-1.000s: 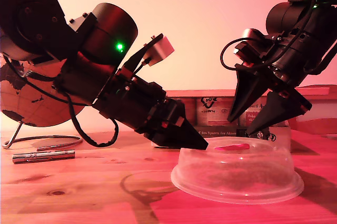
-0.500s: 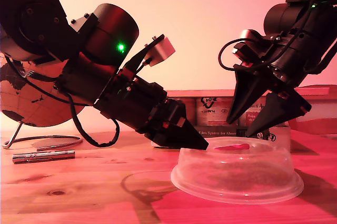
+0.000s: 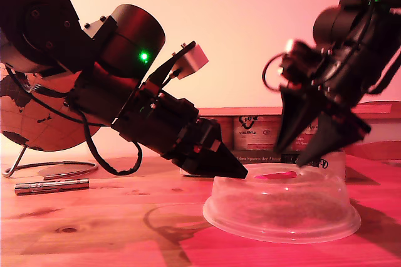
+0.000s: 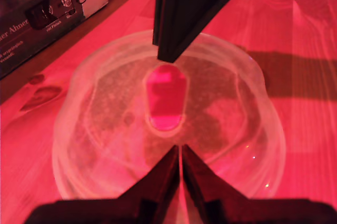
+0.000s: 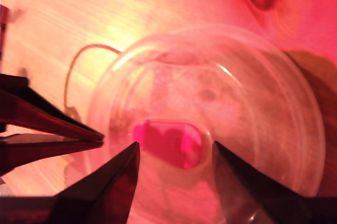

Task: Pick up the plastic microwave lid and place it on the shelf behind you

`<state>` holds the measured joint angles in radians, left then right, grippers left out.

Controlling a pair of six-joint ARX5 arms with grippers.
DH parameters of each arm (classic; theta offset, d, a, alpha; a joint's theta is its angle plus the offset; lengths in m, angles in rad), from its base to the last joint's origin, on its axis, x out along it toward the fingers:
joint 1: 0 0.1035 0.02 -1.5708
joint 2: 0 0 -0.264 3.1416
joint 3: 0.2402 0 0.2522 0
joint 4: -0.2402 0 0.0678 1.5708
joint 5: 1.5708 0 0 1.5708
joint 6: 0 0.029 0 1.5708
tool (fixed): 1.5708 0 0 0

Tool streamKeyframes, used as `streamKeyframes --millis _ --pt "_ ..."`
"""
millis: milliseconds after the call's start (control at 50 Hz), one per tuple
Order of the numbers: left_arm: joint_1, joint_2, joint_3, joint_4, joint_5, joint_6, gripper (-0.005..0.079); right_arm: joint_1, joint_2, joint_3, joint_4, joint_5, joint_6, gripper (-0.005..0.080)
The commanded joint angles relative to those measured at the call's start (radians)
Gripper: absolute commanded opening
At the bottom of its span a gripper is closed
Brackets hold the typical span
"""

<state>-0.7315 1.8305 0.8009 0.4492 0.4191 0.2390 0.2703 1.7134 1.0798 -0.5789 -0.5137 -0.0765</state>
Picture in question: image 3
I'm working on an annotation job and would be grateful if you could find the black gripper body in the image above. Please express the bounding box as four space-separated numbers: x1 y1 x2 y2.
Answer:
112 86 204 176

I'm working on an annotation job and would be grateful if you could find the clear plastic microwave lid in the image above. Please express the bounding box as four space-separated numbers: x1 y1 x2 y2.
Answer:
202 163 362 245

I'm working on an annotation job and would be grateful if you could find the wooden shelf board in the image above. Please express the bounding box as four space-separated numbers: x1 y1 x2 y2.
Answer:
197 103 393 117

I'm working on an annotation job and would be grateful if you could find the can with red label panel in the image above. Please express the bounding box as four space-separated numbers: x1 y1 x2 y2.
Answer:
289 121 322 152

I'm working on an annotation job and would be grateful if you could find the can with plain white label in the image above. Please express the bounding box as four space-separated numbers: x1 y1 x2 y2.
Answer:
220 118 234 152

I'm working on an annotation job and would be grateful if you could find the can with black swirl logo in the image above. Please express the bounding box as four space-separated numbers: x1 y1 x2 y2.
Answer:
233 115 283 152

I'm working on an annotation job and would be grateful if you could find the cardboard can tray dark label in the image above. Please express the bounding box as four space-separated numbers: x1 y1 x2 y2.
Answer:
179 150 347 182

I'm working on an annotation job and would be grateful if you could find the wooden chair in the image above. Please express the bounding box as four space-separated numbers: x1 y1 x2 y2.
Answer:
344 100 401 164

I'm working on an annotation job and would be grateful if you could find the shiny metal tube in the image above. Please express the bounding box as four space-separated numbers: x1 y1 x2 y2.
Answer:
14 178 90 197

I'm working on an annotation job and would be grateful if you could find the cork globe on metal stand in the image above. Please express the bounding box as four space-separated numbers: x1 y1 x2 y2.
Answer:
0 61 104 179

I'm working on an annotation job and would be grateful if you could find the arm's looped black cable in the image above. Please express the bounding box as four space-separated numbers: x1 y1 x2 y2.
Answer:
261 52 289 93

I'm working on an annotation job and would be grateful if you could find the arm's grey camera box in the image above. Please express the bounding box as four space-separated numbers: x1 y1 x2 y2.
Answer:
146 40 210 92
281 38 317 75

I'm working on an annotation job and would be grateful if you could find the arm's long black cable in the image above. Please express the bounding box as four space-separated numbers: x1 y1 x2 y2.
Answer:
363 55 401 96

